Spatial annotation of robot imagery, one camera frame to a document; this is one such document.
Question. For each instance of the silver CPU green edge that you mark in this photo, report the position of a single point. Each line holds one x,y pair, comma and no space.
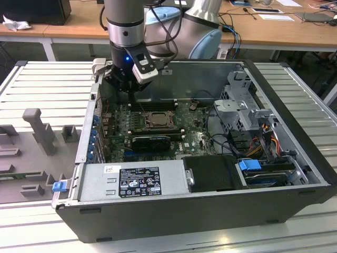
160,118

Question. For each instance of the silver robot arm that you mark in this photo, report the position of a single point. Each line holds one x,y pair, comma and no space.
123,13

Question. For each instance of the CPU socket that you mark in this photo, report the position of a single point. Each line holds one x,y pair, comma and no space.
159,126

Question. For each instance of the wooden desk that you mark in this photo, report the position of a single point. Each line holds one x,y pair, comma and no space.
79,23

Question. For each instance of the voltage regulator heat sink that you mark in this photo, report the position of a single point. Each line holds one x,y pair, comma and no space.
134,120

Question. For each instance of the black graphics card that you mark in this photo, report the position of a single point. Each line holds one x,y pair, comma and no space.
152,144

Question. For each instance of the black box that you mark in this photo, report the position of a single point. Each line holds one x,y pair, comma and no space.
31,10

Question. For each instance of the green motherboard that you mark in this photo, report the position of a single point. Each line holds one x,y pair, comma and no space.
194,131

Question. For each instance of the crumpled white paper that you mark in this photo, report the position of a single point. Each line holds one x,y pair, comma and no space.
15,25

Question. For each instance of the grey parts rack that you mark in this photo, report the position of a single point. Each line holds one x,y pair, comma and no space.
63,158

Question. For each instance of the silver perforated drive cage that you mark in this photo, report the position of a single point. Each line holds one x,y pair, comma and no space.
231,108

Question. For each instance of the grey power supply unit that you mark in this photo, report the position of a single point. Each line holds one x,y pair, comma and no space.
92,184

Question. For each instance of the blue folder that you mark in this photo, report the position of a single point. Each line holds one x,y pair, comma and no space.
241,2

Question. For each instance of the blue plastic latch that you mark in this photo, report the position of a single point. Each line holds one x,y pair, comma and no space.
59,186

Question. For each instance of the black plastic shroud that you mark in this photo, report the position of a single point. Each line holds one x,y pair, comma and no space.
210,174

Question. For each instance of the white framed tablet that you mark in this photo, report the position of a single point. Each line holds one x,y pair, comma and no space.
267,10

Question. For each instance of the green RAM stick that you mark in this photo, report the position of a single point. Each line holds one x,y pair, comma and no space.
10,176

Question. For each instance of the white paper sheet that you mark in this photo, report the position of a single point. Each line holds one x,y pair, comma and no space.
276,17

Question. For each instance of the hard disk in blue carrier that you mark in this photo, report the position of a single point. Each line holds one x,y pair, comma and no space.
248,165

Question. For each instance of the black silver PC case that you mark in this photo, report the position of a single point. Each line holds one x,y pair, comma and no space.
184,218

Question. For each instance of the grey laptop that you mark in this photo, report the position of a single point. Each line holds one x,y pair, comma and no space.
314,17

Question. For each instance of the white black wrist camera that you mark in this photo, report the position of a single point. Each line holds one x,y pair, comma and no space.
146,73

